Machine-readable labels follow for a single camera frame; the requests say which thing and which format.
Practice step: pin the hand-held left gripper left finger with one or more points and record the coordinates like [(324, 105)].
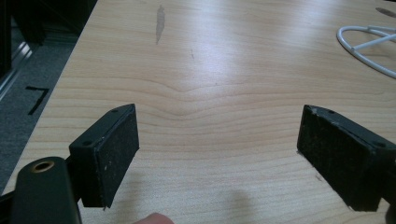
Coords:
[(106, 155)]

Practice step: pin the dark cabinet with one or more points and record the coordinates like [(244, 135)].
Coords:
[(46, 15)]

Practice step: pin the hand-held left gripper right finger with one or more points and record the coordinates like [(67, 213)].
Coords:
[(339, 155)]

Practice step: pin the metal floor rail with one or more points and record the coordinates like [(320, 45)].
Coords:
[(15, 67)]

